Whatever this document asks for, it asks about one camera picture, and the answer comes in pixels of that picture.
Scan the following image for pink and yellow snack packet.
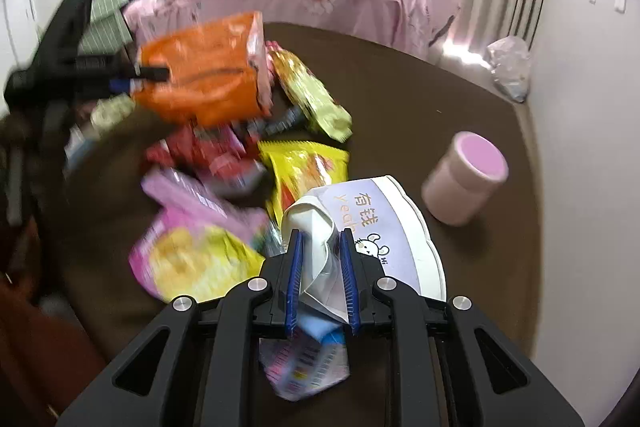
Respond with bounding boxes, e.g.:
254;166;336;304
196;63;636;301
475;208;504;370
129;212;267;304

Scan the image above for lilac snack packet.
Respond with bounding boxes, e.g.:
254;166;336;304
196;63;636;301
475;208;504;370
141;167;271;238

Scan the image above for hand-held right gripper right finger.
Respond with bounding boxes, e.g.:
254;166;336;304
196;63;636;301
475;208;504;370
339;229;586;427

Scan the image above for black wrapper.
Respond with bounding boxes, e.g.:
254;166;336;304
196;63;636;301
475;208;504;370
247;104;307;138

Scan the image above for red snack packet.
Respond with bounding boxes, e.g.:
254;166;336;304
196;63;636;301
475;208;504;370
146;123;268;195

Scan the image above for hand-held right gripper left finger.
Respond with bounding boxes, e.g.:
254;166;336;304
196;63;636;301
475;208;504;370
55;229;306;427

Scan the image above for white plastic bag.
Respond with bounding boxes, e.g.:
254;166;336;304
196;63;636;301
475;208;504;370
487;36;532;102

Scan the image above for green yellow snack packet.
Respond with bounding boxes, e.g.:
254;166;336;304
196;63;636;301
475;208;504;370
270;48;352;144

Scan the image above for green patterned cloth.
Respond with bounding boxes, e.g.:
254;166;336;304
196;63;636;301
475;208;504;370
77;0;133;55

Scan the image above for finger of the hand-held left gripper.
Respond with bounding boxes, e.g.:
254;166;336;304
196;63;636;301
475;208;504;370
116;64;171;82
107;78;143;96

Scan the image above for orange snack packet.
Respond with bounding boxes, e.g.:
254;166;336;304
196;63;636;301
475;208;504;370
131;11;273;128

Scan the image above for pink cup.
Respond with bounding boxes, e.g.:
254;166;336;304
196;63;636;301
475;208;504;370
421;131;509;226

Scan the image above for white lavender snack bag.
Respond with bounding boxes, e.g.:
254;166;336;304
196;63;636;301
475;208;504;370
280;175;447;323

